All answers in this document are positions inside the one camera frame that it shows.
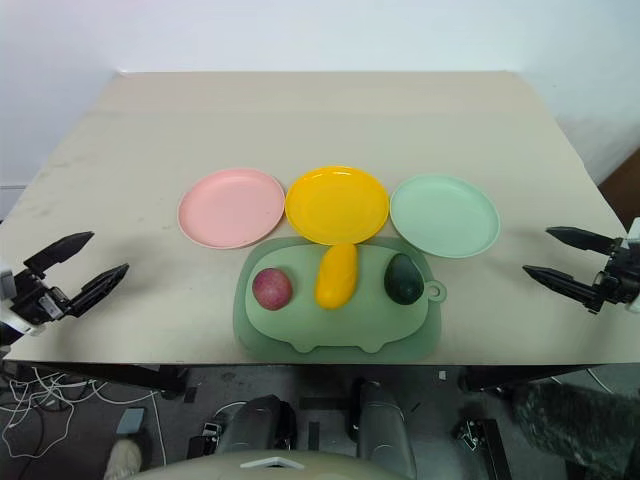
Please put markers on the dark green translucent mat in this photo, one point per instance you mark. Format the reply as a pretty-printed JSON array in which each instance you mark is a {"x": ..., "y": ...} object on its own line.
[{"x": 243, "y": 320}]

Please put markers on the grey-blue small box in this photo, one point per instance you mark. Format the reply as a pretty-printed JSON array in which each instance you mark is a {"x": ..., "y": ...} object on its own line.
[{"x": 132, "y": 421}]

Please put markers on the dark grey rounded shape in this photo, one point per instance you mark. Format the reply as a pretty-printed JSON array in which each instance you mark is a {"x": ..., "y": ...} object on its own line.
[
  {"x": 255, "y": 425},
  {"x": 382, "y": 430}
]

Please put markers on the light green round plate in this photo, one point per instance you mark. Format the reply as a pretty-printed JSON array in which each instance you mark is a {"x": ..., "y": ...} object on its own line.
[{"x": 442, "y": 217}]

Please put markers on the light green animal-shaped tray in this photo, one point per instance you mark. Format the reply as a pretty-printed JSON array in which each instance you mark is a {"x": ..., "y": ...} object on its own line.
[{"x": 340, "y": 327}]

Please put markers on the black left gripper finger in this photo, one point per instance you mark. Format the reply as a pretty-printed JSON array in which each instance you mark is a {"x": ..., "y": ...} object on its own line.
[
  {"x": 100, "y": 287},
  {"x": 60, "y": 247}
]

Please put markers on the dark green avocado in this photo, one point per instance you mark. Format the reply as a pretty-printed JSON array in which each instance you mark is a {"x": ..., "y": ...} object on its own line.
[{"x": 401, "y": 280}]

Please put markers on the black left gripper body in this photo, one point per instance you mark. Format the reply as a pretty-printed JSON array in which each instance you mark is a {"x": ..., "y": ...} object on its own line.
[{"x": 35, "y": 300}]

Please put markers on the dark green fuzzy object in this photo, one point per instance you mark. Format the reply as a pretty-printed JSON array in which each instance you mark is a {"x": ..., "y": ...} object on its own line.
[{"x": 580, "y": 430}]

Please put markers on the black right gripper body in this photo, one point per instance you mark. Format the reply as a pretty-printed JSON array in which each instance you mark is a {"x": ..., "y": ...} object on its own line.
[{"x": 617, "y": 280}]

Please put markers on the olive rounded shape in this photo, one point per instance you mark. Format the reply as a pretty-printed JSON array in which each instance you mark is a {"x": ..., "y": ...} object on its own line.
[{"x": 270, "y": 470}]

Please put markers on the yellow mango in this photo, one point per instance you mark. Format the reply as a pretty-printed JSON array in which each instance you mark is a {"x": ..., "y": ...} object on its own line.
[{"x": 336, "y": 277}]

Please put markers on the white fuzzy slipper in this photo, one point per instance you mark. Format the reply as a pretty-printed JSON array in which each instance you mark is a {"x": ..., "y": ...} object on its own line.
[{"x": 122, "y": 460}]

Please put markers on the yellow round plate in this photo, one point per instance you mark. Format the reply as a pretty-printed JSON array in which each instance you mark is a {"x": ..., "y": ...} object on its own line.
[{"x": 336, "y": 205}]

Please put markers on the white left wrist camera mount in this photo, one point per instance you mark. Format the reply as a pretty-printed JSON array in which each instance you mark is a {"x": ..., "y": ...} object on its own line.
[{"x": 5, "y": 281}]

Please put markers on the pink round plate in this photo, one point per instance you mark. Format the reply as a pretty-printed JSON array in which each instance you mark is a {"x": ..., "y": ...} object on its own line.
[{"x": 230, "y": 210}]

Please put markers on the red apple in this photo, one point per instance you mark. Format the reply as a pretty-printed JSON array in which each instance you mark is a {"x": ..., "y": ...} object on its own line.
[{"x": 272, "y": 289}]

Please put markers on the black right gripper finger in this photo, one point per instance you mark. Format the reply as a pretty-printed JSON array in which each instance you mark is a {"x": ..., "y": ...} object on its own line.
[
  {"x": 585, "y": 238},
  {"x": 557, "y": 281}
]

